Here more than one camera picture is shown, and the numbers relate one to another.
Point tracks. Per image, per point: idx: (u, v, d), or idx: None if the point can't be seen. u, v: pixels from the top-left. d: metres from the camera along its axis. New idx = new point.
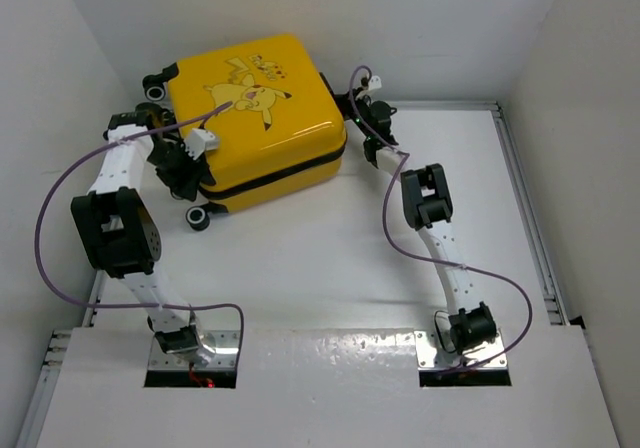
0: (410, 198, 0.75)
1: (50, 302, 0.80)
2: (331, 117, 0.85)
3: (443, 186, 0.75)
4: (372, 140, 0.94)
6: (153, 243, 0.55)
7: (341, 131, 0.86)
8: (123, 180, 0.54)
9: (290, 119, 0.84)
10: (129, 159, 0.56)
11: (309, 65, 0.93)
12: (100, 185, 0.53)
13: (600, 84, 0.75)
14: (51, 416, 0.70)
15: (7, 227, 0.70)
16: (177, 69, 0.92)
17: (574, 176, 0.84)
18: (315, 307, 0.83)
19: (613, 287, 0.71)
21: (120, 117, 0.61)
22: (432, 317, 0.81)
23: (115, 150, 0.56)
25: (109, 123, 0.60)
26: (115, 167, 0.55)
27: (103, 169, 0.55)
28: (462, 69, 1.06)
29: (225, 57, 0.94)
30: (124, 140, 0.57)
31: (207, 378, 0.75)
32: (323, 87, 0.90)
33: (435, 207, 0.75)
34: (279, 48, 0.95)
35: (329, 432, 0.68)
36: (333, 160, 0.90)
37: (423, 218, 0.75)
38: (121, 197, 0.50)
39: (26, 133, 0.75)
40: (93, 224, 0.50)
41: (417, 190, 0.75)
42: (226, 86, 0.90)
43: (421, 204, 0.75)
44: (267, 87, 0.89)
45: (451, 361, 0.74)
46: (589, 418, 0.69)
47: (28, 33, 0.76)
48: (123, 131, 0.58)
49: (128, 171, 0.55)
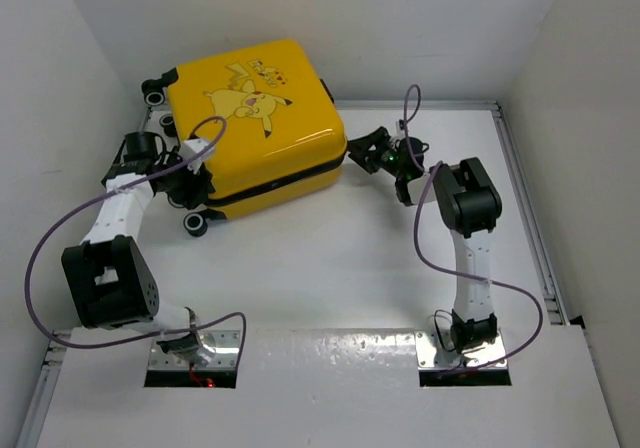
0: (444, 189, 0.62)
1: (50, 302, 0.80)
2: (333, 125, 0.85)
3: (485, 178, 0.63)
4: (404, 179, 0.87)
6: (150, 298, 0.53)
7: (341, 139, 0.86)
8: (119, 228, 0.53)
9: (291, 126, 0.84)
10: (126, 207, 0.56)
11: (310, 71, 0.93)
12: (95, 233, 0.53)
13: (600, 84, 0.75)
14: (51, 416, 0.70)
15: (8, 227, 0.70)
16: (177, 75, 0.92)
17: (574, 177, 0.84)
18: (316, 307, 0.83)
19: (613, 287, 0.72)
21: (119, 168, 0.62)
22: (432, 316, 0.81)
23: (113, 199, 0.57)
25: (108, 175, 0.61)
26: (111, 215, 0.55)
27: (98, 218, 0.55)
28: (462, 69, 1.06)
29: (225, 63, 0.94)
30: (122, 187, 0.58)
31: (207, 378, 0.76)
32: (324, 94, 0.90)
33: (480, 201, 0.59)
34: (279, 54, 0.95)
35: (329, 431, 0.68)
36: (333, 167, 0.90)
37: (465, 211, 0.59)
38: (116, 246, 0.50)
39: (26, 132, 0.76)
40: (86, 276, 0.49)
41: (452, 184, 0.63)
42: (225, 92, 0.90)
43: (460, 196, 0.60)
44: (267, 94, 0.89)
45: (451, 361, 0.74)
46: (590, 418, 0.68)
47: (29, 33, 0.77)
48: (120, 180, 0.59)
49: (124, 219, 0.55)
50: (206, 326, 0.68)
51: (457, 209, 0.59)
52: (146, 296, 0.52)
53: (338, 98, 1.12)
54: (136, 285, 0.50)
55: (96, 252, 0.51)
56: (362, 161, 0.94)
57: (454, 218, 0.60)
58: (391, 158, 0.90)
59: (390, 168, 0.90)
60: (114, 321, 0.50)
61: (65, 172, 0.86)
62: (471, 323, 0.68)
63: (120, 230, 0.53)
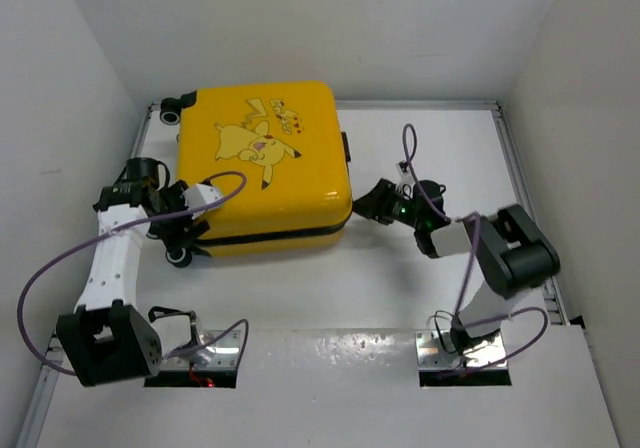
0: (490, 248, 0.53)
1: (50, 302, 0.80)
2: (338, 188, 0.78)
3: (533, 232, 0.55)
4: (425, 227, 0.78)
6: (150, 352, 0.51)
7: (345, 204, 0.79)
8: (115, 287, 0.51)
9: (290, 182, 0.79)
10: (122, 259, 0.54)
11: (331, 122, 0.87)
12: (91, 295, 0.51)
13: (600, 84, 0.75)
14: (51, 416, 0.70)
15: (8, 227, 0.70)
16: (194, 97, 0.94)
17: (575, 178, 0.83)
18: (316, 308, 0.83)
19: (614, 289, 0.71)
21: (111, 195, 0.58)
22: (432, 316, 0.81)
23: (106, 247, 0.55)
25: (100, 203, 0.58)
26: (107, 272, 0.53)
27: (93, 272, 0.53)
28: (462, 69, 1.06)
29: (246, 97, 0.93)
30: (116, 232, 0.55)
31: (207, 378, 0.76)
32: (339, 151, 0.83)
33: (536, 261, 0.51)
34: (304, 98, 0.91)
35: (328, 431, 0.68)
36: (333, 232, 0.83)
37: (518, 271, 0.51)
38: (114, 315, 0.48)
39: (26, 131, 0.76)
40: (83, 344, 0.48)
41: (499, 241, 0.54)
42: (236, 129, 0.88)
43: (510, 255, 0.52)
44: (278, 140, 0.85)
45: (451, 361, 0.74)
46: (589, 418, 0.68)
47: (29, 32, 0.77)
48: (114, 214, 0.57)
49: (121, 274, 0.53)
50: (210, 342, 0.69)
51: (509, 273, 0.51)
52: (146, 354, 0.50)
53: (337, 98, 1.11)
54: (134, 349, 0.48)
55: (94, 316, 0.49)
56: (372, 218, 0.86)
57: (505, 283, 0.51)
58: (404, 209, 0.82)
59: (405, 220, 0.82)
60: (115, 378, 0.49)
61: (65, 172, 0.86)
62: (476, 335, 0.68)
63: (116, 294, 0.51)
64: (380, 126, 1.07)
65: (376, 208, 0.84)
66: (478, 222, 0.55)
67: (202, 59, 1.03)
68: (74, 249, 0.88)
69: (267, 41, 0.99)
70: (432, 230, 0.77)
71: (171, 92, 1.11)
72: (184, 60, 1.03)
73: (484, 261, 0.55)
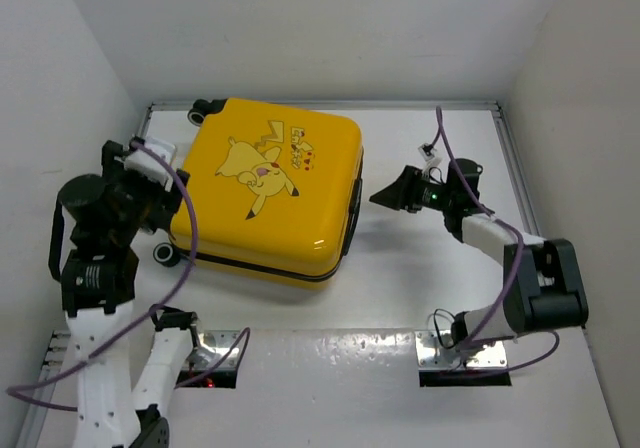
0: (520, 283, 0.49)
1: (51, 302, 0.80)
2: (324, 236, 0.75)
3: (572, 278, 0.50)
4: (457, 207, 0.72)
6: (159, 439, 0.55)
7: (327, 257, 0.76)
8: (111, 429, 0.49)
9: (278, 221, 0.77)
10: (112, 394, 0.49)
11: (344, 167, 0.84)
12: (86, 438, 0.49)
13: (600, 86, 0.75)
14: (51, 416, 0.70)
15: (7, 228, 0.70)
16: (221, 104, 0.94)
17: (575, 179, 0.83)
18: (315, 308, 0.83)
19: (613, 289, 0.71)
21: (77, 293, 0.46)
22: (431, 314, 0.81)
23: (89, 376, 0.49)
25: (69, 308, 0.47)
26: (98, 410, 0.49)
27: (83, 409, 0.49)
28: (462, 70, 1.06)
29: (268, 117, 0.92)
30: (93, 359, 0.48)
31: (207, 378, 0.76)
32: (340, 201, 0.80)
33: (561, 311, 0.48)
34: (327, 132, 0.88)
35: (328, 431, 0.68)
36: (311, 282, 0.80)
37: (540, 323, 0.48)
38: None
39: (26, 132, 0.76)
40: None
41: (534, 281, 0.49)
42: (249, 149, 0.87)
43: (536, 298, 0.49)
44: (282, 172, 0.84)
45: (451, 362, 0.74)
46: (589, 418, 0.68)
47: (29, 33, 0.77)
48: (87, 327, 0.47)
49: (115, 412, 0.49)
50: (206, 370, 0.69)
51: (530, 317, 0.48)
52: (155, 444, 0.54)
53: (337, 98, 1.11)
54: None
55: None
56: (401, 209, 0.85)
57: (522, 325, 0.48)
58: (434, 197, 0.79)
59: (438, 205, 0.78)
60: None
61: (65, 172, 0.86)
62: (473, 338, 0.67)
63: (114, 439, 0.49)
64: (380, 126, 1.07)
65: (405, 197, 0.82)
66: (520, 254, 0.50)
67: (202, 59, 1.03)
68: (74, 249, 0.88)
69: (268, 42, 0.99)
70: (464, 208, 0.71)
71: (171, 92, 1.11)
72: (184, 60, 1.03)
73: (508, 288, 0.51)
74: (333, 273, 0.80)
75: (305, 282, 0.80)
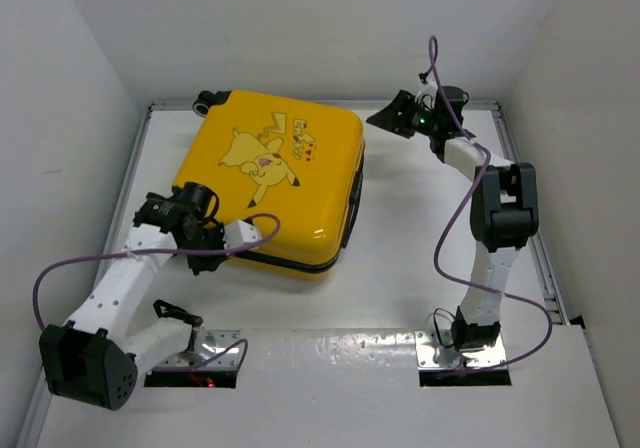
0: (485, 197, 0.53)
1: (51, 302, 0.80)
2: (324, 226, 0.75)
3: (530, 192, 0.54)
4: (441, 131, 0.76)
6: (119, 391, 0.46)
7: (327, 246, 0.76)
8: (108, 314, 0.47)
9: (278, 210, 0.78)
10: (126, 286, 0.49)
11: (345, 157, 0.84)
12: (82, 313, 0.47)
13: (599, 84, 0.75)
14: (52, 415, 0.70)
15: (9, 227, 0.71)
16: (227, 97, 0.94)
17: (574, 177, 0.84)
18: (316, 307, 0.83)
19: (614, 287, 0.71)
21: (149, 212, 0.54)
22: (431, 313, 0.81)
23: (122, 263, 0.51)
25: (136, 215, 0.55)
26: (107, 294, 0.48)
27: (96, 289, 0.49)
28: (463, 69, 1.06)
29: (272, 108, 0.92)
30: (134, 254, 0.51)
31: (207, 378, 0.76)
32: (340, 191, 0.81)
33: (516, 219, 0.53)
34: (329, 124, 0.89)
35: (329, 431, 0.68)
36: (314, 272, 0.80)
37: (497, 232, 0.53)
38: (90, 351, 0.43)
39: (27, 132, 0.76)
40: (56, 362, 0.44)
41: (497, 195, 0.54)
42: (251, 139, 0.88)
43: (497, 210, 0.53)
44: (283, 162, 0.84)
45: (451, 362, 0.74)
46: (589, 419, 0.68)
47: (29, 33, 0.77)
48: (143, 235, 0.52)
49: (119, 303, 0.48)
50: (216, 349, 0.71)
51: (489, 227, 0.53)
52: (116, 391, 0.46)
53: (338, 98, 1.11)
54: (101, 384, 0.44)
55: (76, 342, 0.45)
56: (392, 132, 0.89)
57: (483, 232, 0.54)
58: (422, 121, 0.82)
59: (424, 130, 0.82)
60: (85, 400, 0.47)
61: (65, 172, 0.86)
62: (474, 327, 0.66)
63: (103, 324, 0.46)
64: (380, 126, 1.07)
65: (396, 121, 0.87)
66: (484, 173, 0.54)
67: (202, 59, 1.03)
68: (74, 248, 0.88)
69: (267, 41, 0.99)
70: (448, 131, 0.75)
71: (172, 92, 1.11)
72: (185, 60, 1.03)
73: (474, 202, 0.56)
74: (333, 262, 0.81)
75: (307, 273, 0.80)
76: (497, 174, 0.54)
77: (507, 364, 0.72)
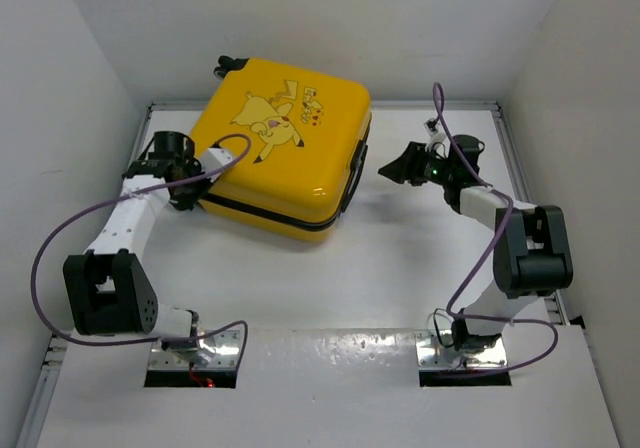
0: (511, 244, 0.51)
1: (51, 302, 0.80)
2: (322, 185, 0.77)
3: (558, 239, 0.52)
4: (456, 180, 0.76)
6: (146, 314, 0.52)
7: (323, 205, 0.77)
8: (125, 239, 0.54)
9: (281, 168, 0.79)
10: (136, 217, 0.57)
11: (351, 124, 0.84)
12: (101, 243, 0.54)
13: (599, 84, 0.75)
14: (51, 415, 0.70)
15: (8, 227, 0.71)
16: (245, 64, 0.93)
17: (575, 177, 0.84)
18: (316, 307, 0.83)
19: (614, 287, 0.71)
21: (138, 167, 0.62)
22: (431, 313, 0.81)
23: (125, 203, 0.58)
25: (128, 172, 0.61)
26: (120, 225, 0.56)
27: (108, 224, 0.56)
28: (462, 70, 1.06)
29: (284, 75, 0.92)
30: (136, 194, 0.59)
31: (207, 378, 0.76)
32: (343, 154, 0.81)
33: (546, 268, 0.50)
34: (338, 93, 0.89)
35: (329, 431, 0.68)
36: (311, 229, 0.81)
37: (524, 279, 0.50)
38: (118, 263, 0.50)
39: (27, 132, 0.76)
40: (84, 287, 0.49)
41: (523, 242, 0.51)
42: (263, 102, 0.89)
43: (524, 258, 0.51)
44: (291, 125, 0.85)
45: (450, 362, 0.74)
46: (589, 420, 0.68)
47: (29, 33, 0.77)
48: (139, 182, 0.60)
49: (133, 230, 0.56)
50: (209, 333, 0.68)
51: (517, 275, 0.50)
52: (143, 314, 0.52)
53: None
54: (129, 301, 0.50)
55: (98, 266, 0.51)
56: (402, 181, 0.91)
57: (509, 283, 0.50)
58: (434, 172, 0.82)
59: (436, 181, 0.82)
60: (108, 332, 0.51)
61: (65, 172, 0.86)
62: (475, 336, 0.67)
63: (124, 245, 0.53)
64: (380, 126, 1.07)
65: (408, 171, 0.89)
66: (508, 217, 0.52)
67: (202, 58, 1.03)
68: (74, 248, 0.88)
69: (267, 42, 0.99)
70: (463, 181, 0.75)
71: (172, 92, 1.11)
72: (184, 60, 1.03)
73: (498, 252, 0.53)
74: (330, 223, 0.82)
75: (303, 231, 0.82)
76: (522, 218, 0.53)
77: (509, 368, 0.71)
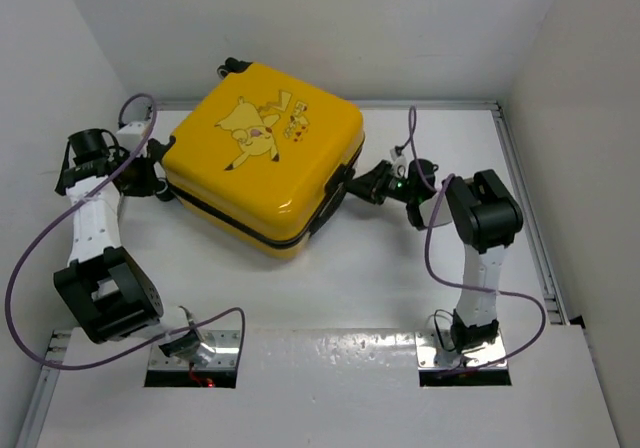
0: (460, 198, 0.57)
1: (50, 302, 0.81)
2: (287, 203, 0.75)
3: (500, 189, 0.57)
4: (416, 202, 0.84)
6: (154, 299, 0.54)
7: (283, 224, 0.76)
8: (103, 237, 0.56)
9: (249, 181, 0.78)
10: (104, 217, 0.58)
11: (332, 145, 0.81)
12: (82, 250, 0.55)
13: (599, 84, 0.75)
14: (51, 415, 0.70)
15: (8, 227, 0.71)
16: (246, 68, 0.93)
17: (574, 177, 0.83)
18: (316, 307, 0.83)
19: (614, 287, 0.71)
21: (76, 173, 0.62)
22: (432, 315, 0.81)
23: (84, 208, 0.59)
25: (67, 182, 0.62)
26: (91, 229, 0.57)
27: (78, 233, 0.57)
28: (462, 70, 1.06)
29: (280, 84, 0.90)
30: (90, 196, 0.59)
31: (207, 378, 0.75)
32: (316, 175, 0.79)
33: (499, 213, 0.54)
34: (328, 110, 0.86)
35: (328, 432, 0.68)
36: (273, 245, 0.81)
37: (482, 225, 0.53)
38: (109, 260, 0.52)
39: (27, 132, 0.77)
40: (82, 292, 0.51)
41: (468, 195, 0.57)
42: (252, 110, 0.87)
43: (477, 208, 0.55)
44: (272, 137, 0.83)
45: (451, 362, 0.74)
46: (590, 420, 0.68)
47: (28, 34, 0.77)
48: (82, 187, 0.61)
49: (106, 229, 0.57)
50: (205, 323, 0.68)
51: (475, 224, 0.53)
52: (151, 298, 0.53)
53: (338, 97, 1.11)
54: (131, 287, 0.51)
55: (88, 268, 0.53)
56: (367, 196, 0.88)
57: (471, 233, 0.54)
58: (399, 185, 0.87)
59: (399, 196, 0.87)
60: (122, 330, 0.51)
61: None
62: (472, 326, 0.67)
63: (107, 242, 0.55)
64: (380, 126, 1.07)
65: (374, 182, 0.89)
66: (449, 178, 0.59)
67: (202, 58, 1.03)
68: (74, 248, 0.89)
69: (266, 42, 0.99)
70: None
71: (172, 92, 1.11)
72: (184, 60, 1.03)
73: (455, 212, 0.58)
74: (294, 241, 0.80)
75: (266, 245, 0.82)
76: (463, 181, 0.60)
77: (504, 356, 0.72)
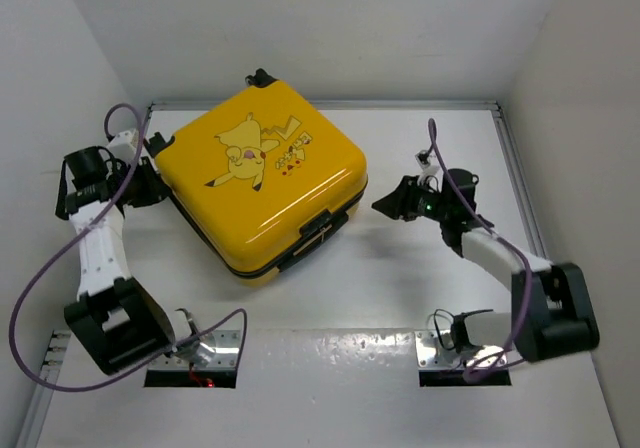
0: (533, 315, 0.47)
1: (50, 302, 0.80)
2: (252, 234, 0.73)
3: (582, 302, 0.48)
4: (451, 219, 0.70)
6: (167, 328, 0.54)
7: (244, 255, 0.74)
8: (114, 269, 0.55)
9: (224, 205, 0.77)
10: (110, 245, 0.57)
11: (319, 186, 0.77)
12: (91, 282, 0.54)
13: (599, 86, 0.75)
14: (51, 415, 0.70)
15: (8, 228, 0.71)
16: (267, 84, 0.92)
17: (575, 178, 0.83)
18: (315, 307, 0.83)
19: (614, 287, 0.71)
21: (77, 197, 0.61)
22: (431, 315, 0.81)
23: (90, 238, 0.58)
25: (69, 207, 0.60)
26: (99, 259, 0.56)
27: (85, 263, 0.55)
28: (462, 70, 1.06)
29: (292, 110, 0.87)
30: (95, 224, 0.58)
31: (207, 378, 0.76)
32: (293, 213, 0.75)
33: (572, 339, 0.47)
34: (330, 148, 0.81)
35: (328, 431, 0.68)
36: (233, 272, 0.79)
37: (549, 353, 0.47)
38: (122, 296, 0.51)
39: (27, 133, 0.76)
40: (95, 329, 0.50)
41: (543, 308, 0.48)
42: (256, 131, 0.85)
43: (549, 328, 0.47)
44: (262, 165, 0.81)
45: (451, 361, 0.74)
46: (590, 420, 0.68)
47: (28, 34, 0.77)
48: (86, 212, 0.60)
49: (114, 258, 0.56)
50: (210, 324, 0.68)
51: (542, 349, 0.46)
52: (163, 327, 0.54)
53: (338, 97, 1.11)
54: (147, 320, 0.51)
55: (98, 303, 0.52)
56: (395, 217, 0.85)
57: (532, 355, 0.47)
58: (429, 206, 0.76)
59: (432, 216, 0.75)
60: (136, 360, 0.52)
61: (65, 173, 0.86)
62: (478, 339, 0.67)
63: (117, 273, 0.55)
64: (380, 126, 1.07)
65: (402, 204, 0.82)
66: (530, 285, 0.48)
67: (203, 58, 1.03)
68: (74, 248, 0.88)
69: (267, 42, 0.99)
70: (461, 221, 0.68)
71: (172, 92, 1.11)
72: (184, 60, 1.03)
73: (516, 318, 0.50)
74: (256, 274, 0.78)
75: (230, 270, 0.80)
76: (541, 285, 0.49)
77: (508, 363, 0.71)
